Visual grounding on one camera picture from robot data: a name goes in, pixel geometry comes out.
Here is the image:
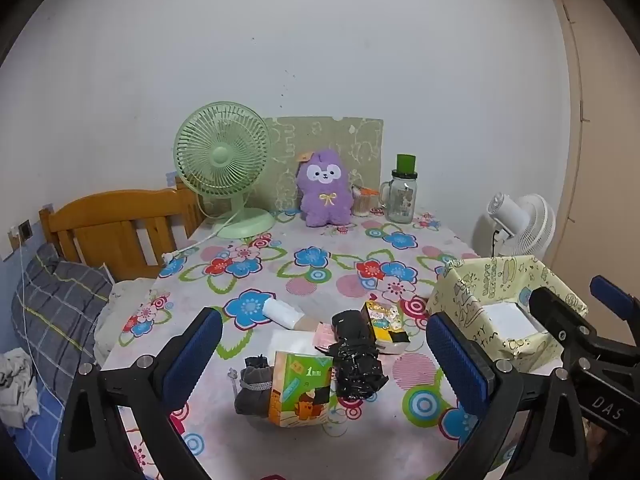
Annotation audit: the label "green orange tissue pack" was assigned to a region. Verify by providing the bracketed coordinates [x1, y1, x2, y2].
[268, 346, 333, 428]

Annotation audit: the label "beige door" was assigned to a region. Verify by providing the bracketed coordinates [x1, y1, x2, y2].
[547, 0, 640, 311]

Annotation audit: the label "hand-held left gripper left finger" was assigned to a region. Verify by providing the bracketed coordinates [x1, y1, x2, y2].
[56, 306, 224, 480]

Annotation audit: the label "yellow cartoon tissue pack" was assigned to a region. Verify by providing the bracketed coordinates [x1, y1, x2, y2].
[361, 301, 411, 355]

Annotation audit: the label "blue checked bedsheet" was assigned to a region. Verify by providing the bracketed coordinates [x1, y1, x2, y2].
[0, 260, 68, 480]

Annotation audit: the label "cotton swab jar orange lid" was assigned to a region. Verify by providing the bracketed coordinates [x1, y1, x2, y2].
[351, 185, 379, 217]

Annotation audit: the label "green desk fan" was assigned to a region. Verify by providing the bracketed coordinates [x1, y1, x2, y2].
[174, 101, 276, 239]

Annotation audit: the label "white sock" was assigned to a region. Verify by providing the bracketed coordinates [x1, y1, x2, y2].
[262, 297, 321, 333]

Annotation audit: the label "floral tablecloth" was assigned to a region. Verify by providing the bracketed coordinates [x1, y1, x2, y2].
[102, 205, 551, 480]

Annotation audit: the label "purple plush toy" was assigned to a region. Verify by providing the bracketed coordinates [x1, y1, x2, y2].
[296, 147, 353, 227]

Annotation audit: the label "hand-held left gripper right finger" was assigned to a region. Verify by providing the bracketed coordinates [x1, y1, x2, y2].
[424, 311, 592, 480]

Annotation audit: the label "white fan power cable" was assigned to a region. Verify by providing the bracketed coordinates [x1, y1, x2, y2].
[164, 210, 241, 263]

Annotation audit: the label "white blanket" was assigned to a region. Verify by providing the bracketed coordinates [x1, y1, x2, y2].
[95, 280, 156, 361]

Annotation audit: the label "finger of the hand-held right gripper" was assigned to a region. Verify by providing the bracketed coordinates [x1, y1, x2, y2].
[590, 275, 640, 319]
[528, 286, 599, 361]

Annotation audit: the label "crumpled white cloth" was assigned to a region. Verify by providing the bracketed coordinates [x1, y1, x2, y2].
[0, 350, 38, 428]

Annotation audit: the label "black cloth bundle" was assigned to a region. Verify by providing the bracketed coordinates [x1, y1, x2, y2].
[331, 310, 389, 402]

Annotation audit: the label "glass jar green lid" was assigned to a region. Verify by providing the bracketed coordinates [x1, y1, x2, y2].
[378, 154, 418, 224]

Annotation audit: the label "grey drawstring pouch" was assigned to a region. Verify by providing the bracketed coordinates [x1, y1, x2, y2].
[235, 355, 275, 417]

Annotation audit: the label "yellow cartoon storage box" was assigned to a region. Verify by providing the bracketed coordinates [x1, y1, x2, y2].
[426, 255, 590, 373]

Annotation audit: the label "green patterned board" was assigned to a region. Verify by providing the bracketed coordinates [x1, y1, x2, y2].
[262, 116, 384, 213]

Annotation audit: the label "wooden bed headboard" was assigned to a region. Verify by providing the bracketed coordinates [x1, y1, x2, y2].
[39, 177, 206, 281]

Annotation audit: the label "white standing fan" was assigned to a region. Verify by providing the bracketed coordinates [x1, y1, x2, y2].
[487, 193, 557, 263]

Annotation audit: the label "white flat block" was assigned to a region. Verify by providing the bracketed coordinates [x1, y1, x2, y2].
[481, 302, 546, 347]

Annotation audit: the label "grey plaid pillow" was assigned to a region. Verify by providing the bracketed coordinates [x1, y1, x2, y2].
[11, 242, 115, 401]

